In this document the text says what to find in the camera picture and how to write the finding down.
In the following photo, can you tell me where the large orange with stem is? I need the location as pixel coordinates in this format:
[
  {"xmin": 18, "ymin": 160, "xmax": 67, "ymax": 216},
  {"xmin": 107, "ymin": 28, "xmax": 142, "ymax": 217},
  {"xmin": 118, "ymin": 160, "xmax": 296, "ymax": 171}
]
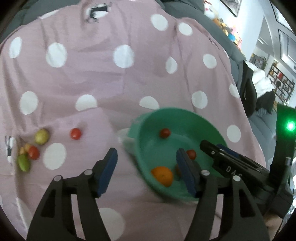
[{"xmin": 151, "ymin": 166, "xmax": 174, "ymax": 187}]

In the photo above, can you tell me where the large red tomato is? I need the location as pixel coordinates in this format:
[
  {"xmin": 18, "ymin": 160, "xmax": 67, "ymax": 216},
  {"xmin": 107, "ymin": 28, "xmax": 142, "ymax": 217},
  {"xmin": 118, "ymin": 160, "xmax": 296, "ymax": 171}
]
[{"xmin": 159, "ymin": 128, "xmax": 171, "ymax": 138}]

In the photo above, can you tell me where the yellow green mango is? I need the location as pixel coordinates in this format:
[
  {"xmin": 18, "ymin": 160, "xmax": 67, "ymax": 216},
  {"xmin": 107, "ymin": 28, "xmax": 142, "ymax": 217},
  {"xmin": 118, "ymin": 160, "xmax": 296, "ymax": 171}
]
[{"xmin": 35, "ymin": 129, "xmax": 50, "ymax": 145}]

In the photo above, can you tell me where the lone small red tomato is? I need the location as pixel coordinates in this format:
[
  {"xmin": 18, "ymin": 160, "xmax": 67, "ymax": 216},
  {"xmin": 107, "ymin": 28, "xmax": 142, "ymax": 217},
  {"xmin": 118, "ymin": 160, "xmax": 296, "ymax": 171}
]
[{"xmin": 70, "ymin": 128, "xmax": 82, "ymax": 140}]

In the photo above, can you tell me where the smaller orange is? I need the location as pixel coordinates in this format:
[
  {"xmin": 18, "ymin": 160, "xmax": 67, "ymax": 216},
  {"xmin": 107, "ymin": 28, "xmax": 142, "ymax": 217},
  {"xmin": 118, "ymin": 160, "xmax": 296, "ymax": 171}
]
[{"xmin": 175, "ymin": 164, "xmax": 182, "ymax": 177}]

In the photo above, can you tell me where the black jacket on sofa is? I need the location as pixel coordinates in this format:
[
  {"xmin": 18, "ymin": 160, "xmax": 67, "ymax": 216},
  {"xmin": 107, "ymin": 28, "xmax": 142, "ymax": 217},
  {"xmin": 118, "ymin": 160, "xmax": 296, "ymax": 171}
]
[{"xmin": 238, "ymin": 61, "xmax": 275, "ymax": 117}]

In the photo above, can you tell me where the green plastic bowl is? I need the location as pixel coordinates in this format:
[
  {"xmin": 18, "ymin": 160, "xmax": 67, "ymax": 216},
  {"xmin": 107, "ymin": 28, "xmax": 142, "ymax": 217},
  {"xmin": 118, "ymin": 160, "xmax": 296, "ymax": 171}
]
[{"xmin": 125, "ymin": 107, "xmax": 228, "ymax": 202}]

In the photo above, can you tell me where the white cushion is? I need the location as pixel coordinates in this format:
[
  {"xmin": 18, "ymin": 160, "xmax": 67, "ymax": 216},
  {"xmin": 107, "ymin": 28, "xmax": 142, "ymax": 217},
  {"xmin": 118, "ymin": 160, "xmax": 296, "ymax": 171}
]
[{"xmin": 248, "ymin": 63, "xmax": 274, "ymax": 98}]

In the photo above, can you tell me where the pink polka dot blanket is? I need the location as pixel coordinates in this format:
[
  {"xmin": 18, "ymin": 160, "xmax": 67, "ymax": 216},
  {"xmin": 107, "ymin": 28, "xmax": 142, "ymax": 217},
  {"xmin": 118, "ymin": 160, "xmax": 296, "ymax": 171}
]
[{"xmin": 1, "ymin": 1, "xmax": 265, "ymax": 240}]

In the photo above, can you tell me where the pile of plush toys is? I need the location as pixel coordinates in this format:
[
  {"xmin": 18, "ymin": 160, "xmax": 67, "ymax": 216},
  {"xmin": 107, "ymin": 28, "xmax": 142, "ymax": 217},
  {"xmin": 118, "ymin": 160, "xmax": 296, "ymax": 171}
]
[{"xmin": 203, "ymin": 1, "xmax": 242, "ymax": 51}]

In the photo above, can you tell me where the wall display shelf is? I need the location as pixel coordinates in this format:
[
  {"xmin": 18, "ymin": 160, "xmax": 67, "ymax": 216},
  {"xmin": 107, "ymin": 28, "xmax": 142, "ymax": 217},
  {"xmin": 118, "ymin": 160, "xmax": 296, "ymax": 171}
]
[{"xmin": 267, "ymin": 61, "xmax": 295, "ymax": 104}]

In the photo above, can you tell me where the framed wall picture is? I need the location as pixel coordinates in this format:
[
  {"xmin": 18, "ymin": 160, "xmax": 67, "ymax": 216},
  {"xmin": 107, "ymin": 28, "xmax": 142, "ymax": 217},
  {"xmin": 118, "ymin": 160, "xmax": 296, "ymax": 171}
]
[{"xmin": 220, "ymin": 0, "xmax": 242, "ymax": 17}]

